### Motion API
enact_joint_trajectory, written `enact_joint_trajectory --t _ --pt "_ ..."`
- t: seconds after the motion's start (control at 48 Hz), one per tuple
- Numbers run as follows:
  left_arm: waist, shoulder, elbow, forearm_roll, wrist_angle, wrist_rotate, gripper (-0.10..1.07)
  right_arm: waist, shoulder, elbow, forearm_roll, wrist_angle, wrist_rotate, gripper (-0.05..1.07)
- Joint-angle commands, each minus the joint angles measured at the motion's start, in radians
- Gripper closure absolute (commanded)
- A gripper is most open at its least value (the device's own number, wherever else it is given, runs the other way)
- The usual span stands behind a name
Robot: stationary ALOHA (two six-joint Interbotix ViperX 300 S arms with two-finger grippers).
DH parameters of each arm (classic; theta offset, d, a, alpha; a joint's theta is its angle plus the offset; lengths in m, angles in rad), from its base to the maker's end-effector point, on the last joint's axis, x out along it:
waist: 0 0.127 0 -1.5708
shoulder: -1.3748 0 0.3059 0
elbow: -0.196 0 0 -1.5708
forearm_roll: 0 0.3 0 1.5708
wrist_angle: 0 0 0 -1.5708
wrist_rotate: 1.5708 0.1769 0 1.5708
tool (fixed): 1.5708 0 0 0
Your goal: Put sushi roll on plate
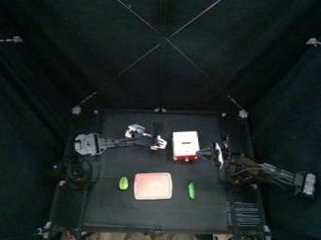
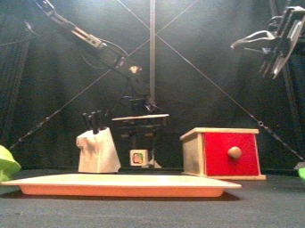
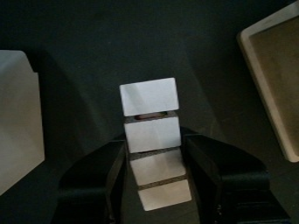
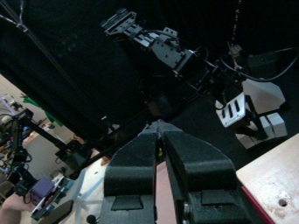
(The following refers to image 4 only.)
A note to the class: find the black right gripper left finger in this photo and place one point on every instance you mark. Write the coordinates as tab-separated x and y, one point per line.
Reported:
130	166

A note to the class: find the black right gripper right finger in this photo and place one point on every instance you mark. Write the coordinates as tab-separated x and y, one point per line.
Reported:
198	169

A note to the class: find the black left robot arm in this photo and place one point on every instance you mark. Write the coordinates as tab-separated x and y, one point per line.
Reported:
168	52

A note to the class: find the person's bare forearm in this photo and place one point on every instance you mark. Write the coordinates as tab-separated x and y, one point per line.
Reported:
11	208

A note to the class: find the wooden board with red edge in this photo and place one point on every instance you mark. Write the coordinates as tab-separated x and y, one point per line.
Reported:
273	178

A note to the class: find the silver electronics panel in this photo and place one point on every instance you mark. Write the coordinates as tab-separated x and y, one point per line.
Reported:
53	201

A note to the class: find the purple box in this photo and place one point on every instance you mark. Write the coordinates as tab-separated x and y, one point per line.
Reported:
42	189

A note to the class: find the white angular box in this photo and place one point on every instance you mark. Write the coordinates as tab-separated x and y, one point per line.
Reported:
265	94

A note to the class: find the green cloth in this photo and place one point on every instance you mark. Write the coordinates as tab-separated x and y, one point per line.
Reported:
37	105

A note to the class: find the black cloth curtain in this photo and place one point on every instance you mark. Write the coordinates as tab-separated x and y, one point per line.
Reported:
86	73

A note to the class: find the white slotted bracket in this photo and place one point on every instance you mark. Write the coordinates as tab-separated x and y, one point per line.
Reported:
233	110

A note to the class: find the thin grey frame rod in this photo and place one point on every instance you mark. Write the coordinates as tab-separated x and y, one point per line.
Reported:
43	46

